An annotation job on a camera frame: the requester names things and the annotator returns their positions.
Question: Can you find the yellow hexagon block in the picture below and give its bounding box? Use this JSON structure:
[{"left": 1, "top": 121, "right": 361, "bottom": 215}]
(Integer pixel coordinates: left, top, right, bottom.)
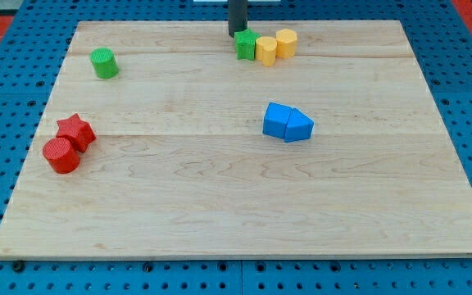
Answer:
[{"left": 275, "top": 29, "right": 297, "bottom": 59}]

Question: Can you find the red star block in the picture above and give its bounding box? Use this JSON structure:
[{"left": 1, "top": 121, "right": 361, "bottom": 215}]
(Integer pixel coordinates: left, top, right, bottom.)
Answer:
[{"left": 56, "top": 113, "right": 97, "bottom": 152}]

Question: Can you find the wooden board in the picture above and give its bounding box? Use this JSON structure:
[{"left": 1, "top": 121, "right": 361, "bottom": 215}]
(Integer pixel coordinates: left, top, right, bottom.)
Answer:
[{"left": 0, "top": 20, "right": 472, "bottom": 261}]

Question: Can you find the yellow heart block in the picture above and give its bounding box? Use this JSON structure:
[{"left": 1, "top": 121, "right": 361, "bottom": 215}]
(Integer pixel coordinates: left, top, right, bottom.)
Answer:
[{"left": 255, "top": 36, "right": 277, "bottom": 67}]

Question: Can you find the green cylinder block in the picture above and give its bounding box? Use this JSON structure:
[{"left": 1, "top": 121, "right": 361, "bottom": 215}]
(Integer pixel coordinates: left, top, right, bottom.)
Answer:
[{"left": 90, "top": 48, "right": 119, "bottom": 79}]

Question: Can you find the red cylinder block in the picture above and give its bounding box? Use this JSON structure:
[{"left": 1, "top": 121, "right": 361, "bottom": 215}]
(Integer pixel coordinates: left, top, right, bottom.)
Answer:
[{"left": 43, "top": 138, "right": 80, "bottom": 174}]

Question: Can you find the blue triangle block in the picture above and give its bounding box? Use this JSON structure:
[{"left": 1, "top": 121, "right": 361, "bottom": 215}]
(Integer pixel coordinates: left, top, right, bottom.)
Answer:
[{"left": 284, "top": 108, "right": 314, "bottom": 143}]

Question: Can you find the blue cube block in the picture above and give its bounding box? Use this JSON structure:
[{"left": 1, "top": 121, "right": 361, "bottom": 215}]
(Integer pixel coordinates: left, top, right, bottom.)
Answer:
[{"left": 262, "top": 102, "right": 293, "bottom": 138}]

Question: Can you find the green star block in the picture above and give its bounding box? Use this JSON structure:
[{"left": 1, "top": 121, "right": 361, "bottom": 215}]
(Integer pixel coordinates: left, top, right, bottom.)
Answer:
[{"left": 234, "top": 28, "right": 261, "bottom": 61}]

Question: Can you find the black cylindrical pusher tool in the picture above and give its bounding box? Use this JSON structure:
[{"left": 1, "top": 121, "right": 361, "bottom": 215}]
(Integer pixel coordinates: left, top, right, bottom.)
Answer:
[{"left": 228, "top": 0, "right": 248, "bottom": 37}]

